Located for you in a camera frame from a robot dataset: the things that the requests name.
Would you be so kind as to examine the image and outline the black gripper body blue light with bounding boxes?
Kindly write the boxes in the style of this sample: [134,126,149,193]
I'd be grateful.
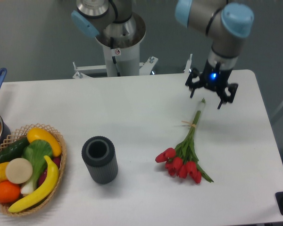
[199,60,233,97]

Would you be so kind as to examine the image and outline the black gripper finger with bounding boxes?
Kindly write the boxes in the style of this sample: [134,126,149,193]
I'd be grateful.
[185,68,203,98]
[217,83,238,109]

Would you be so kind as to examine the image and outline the red tulip bouquet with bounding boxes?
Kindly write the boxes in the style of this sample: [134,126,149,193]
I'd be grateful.
[155,98,213,184]

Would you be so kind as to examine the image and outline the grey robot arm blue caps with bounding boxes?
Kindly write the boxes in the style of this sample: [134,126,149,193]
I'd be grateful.
[71,0,254,104]

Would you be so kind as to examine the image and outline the dark grey ribbed vase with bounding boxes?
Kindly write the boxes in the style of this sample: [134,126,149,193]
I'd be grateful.
[82,136,118,184]

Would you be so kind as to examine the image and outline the dark red vegetable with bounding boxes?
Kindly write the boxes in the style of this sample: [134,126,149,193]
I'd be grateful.
[38,156,61,187]

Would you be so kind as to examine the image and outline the yellow squash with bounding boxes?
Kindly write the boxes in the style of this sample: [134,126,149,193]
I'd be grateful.
[27,128,62,157]

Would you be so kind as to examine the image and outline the green bok choy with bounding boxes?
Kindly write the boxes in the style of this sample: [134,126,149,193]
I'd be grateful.
[21,139,53,196]

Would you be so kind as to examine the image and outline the yellow banana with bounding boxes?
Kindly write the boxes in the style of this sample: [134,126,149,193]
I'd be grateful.
[8,155,59,213]

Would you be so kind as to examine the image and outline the woven wicker basket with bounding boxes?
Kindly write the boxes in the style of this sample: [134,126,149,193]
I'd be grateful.
[0,123,67,217]

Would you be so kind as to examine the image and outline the green cucumber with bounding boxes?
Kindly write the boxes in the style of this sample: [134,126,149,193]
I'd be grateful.
[0,137,29,163]

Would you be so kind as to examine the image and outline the beige round disc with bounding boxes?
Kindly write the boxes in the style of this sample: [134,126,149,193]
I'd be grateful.
[5,158,33,184]

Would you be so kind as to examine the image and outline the orange fruit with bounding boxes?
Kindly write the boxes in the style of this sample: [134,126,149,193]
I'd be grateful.
[0,180,20,203]

